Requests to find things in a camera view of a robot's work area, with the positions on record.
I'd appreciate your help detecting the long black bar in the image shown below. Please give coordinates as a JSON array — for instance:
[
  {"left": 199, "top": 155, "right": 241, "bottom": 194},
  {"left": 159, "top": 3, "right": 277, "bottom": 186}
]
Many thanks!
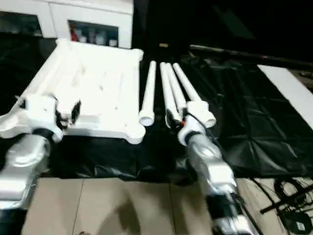
[{"left": 189, "top": 45, "right": 313, "bottom": 70}]

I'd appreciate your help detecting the black plastic mat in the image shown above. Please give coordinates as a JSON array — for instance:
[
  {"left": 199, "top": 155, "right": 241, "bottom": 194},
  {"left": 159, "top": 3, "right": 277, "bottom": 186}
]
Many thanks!
[{"left": 0, "top": 34, "right": 313, "bottom": 180}]

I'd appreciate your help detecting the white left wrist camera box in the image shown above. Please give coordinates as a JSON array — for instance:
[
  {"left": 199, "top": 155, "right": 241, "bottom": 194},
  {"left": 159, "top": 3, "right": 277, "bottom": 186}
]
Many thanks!
[{"left": 19, "top": 94, "right": 65, "bottom": 143}]

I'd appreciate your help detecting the white plastic table leg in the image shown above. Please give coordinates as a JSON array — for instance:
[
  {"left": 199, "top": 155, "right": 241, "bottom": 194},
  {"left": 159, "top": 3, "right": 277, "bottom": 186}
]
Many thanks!
[
  {"left": 138, "top": 61, "right": 157, "bottom": 127},
  {"left": 172, "top": 63, "right": 217, "bottom": 129},
  {"left": 159, "top": 62, "right": 182, "bottom": 129},
  {"left": 165, "top": 63, "right": 190, "bottom": 120}
]

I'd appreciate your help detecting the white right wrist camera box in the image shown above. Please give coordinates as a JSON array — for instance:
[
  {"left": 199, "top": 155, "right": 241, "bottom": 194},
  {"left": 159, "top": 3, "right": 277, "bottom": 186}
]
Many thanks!
[{"left": 178, "top": 100, "right": 210, "bottom": 146}]

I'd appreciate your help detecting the white plastic table top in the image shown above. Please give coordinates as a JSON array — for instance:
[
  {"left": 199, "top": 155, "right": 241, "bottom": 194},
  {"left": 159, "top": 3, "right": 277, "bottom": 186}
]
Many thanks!
[{"left": 0, "top": 39, "right": 147, "bottom": 144}]

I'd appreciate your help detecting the white cabinet with glass doors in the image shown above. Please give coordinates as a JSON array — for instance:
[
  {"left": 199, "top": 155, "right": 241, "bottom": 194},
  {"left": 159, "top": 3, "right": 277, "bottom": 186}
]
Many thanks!
[{"left": 0, "top": 0, "right": 134, "bottom": 49}]

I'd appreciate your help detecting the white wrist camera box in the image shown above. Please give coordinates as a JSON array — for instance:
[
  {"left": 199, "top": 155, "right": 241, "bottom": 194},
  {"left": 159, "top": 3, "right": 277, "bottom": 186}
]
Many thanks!
[
  {"left": 19, "top": 94, "right": 65, "bottom": 143},
  {"left": 178, "top": 100, "right": 210, "bottom": 146}
]

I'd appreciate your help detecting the black floor cable bundle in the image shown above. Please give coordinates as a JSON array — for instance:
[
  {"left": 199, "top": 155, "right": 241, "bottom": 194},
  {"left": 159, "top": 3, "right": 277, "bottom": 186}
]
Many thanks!
[{"left": 252, "top": 177, "right": 313, "bottom": 235}]

